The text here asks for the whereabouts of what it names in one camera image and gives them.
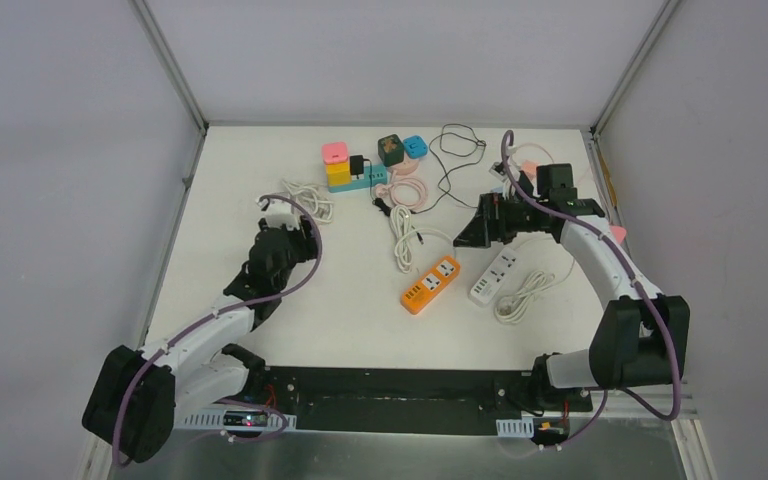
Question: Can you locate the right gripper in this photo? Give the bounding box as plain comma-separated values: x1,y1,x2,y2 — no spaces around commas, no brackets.
454,192,548,248

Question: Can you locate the orange power strip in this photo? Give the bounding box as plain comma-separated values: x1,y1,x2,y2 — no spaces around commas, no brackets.
400,255,461,315

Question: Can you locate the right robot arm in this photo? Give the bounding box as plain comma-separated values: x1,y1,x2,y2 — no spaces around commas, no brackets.
453,164,690,420

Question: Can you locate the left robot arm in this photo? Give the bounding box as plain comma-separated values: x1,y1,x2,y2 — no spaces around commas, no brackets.
81,204,322,463

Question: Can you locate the round pink socket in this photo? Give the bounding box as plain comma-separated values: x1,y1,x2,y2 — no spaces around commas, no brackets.
387,157,419,176

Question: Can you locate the blue cube socket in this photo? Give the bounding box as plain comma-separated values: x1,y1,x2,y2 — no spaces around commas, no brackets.
402,135,428,159

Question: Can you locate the yellow cube socket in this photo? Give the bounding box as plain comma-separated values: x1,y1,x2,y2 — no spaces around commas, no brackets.
325,160,352,188

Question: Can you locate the pink cube socket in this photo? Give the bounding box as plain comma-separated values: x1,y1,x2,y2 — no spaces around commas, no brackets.
321,142,349,165

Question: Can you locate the dark green cube socket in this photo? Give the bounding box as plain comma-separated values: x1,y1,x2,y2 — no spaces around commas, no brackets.
377,134,405,168

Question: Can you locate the white power strip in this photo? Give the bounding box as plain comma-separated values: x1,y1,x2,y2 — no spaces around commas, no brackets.
468,247,519,307

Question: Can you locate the teal power strip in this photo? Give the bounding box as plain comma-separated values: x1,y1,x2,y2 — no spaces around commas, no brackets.
328,164,389,193

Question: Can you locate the pink triangular power strip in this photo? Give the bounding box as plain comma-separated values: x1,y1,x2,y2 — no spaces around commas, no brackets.
610,225,627,244

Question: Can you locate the white bundled cable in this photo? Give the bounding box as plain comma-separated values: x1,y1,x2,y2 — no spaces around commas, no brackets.
280,177,336,225

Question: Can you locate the thin black cable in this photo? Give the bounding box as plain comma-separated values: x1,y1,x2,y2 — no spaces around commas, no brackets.
405,123,491,215

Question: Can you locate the thin pink cable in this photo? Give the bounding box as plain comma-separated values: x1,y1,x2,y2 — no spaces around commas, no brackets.
509,142,556,175

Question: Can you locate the pink coiled cable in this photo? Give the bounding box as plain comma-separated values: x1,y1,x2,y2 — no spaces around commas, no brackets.
371,176,430,213

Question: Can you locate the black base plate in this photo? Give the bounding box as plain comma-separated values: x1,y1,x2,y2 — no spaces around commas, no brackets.
232,366,593,436

